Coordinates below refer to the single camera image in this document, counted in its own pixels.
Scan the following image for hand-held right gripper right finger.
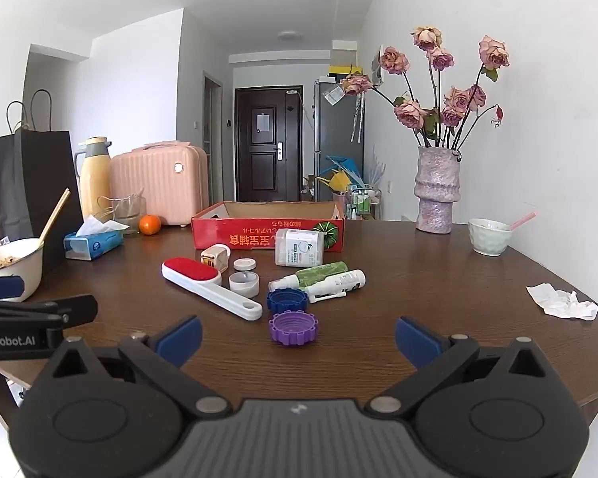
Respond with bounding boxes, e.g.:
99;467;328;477
364;315;549;420

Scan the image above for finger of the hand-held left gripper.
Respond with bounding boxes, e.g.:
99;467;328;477
0;276;26;302
0;295;99;330

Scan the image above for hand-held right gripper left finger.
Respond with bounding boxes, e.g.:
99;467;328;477
39;315;232;420

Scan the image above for white lint brush red pad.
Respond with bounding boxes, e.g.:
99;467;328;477
161;257;264;321

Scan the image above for white round cap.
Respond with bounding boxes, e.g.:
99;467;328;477
228;272;260;295

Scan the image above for small beige plastic box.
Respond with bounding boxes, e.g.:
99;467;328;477
200;244;231;273

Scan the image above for white spray bottle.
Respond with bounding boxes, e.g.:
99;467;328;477
304;269;367;298

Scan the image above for red cardboard box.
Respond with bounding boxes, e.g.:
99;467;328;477
191;201;346;251

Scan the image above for green spray bottle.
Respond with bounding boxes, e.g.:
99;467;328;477
268;261;348;292

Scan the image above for translucent plastic jar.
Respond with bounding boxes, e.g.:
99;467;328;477
275;228;326;266

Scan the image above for white enamel bowl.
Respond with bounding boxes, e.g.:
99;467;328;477
0;238;45;302

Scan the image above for blue tissue box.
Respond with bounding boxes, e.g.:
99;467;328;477
63;214;129;261

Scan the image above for wooden chopsticks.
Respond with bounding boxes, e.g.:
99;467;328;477
37;188;71;250

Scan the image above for black paper bag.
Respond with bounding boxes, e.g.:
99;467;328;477
0;90;85;277

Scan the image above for clear glass cup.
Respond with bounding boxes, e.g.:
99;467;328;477
98;194;147;236

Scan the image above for blue bottle cap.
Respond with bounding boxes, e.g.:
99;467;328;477
266;289;309;314

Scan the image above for purple bottle cap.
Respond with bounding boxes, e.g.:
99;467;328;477
269;311;321;346

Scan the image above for pale green cup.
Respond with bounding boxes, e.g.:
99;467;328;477
468;218;513;258

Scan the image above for yellow thermos jug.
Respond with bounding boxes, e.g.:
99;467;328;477
75;137;113;220

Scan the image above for purple ceramic vase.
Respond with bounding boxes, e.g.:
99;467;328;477
413;146;462;234

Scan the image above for crumpled white tissue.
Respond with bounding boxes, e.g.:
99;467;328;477
525;283;598;321

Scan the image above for metal storage cart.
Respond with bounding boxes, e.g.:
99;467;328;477
346;184;384;221

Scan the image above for pink suitcase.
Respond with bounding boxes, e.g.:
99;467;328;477
110;141;209;230

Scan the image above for pink spoon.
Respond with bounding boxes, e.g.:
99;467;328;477
506;210;538;232

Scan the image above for pale dried flower bunch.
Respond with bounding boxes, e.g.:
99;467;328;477
369;147;390;185

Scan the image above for dark brown door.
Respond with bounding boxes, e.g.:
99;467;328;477
234;86;303;203

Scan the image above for grey refrigerator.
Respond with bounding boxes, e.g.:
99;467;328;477
313;77;366;202

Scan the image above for dried pink roses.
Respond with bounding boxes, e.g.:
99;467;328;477
340;25;510;151

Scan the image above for white folded umbrella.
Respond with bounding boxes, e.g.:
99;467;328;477
350;92;367;144

